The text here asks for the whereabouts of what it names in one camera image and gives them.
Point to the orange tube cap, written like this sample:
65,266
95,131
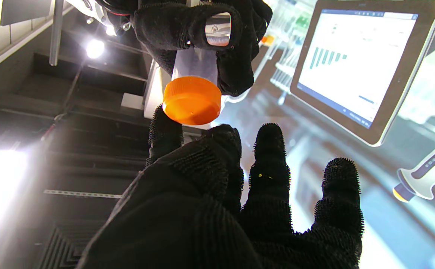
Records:
192,101

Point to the black square ceiling vent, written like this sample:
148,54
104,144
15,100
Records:
68,244

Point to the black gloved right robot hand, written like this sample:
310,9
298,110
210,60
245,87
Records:
240,56

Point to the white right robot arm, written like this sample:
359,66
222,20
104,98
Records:
98,9

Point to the grey perforated metal strip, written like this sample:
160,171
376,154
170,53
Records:
83,193

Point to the clear plastic test tube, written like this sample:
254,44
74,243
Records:
197,63

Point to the grey metal post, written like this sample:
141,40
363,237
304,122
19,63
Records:
56,33

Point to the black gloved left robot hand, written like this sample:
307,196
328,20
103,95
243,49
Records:
202,216

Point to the grey flat hanging panel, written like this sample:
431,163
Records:
25,11

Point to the bright ceiling spotlight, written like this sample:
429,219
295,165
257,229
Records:
95,48

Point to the printed laboratory backdrop poster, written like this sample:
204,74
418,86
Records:
352,112

